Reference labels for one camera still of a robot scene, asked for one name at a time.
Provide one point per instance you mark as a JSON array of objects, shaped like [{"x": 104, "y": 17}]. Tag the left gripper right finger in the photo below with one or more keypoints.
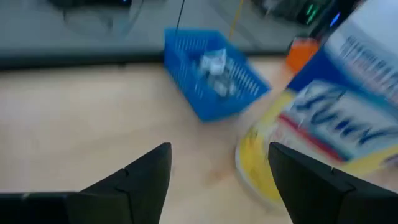
[{"x": 323, "y": 199}]

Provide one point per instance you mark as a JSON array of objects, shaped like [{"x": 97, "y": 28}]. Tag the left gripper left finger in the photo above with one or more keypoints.
[{"x": 143, "y": 186}]

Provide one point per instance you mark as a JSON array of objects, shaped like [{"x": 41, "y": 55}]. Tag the Lysol wipes canister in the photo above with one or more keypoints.
[{"x": 342, "y": 109}]

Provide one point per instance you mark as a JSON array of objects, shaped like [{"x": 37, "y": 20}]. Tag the blue plastic basket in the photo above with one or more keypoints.
[{"x": 211, "y": 109}]

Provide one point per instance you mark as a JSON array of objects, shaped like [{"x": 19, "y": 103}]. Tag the orange plastic basket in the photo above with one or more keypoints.
[{"x": 300, "y": 54}]

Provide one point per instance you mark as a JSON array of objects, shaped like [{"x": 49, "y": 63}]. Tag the black device green lights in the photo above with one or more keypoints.
[{"x": 289, "y": 9}]

